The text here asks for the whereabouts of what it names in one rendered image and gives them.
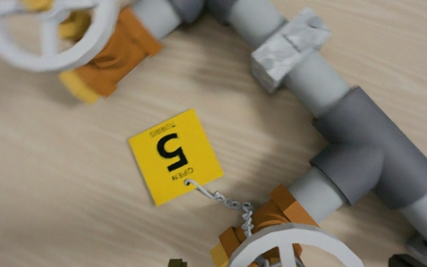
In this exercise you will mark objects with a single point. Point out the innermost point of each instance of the yellow square tag with silver chain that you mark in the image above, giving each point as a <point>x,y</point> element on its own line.
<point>177,152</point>

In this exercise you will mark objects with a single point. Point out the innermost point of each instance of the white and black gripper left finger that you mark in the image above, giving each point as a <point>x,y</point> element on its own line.
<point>177,263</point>

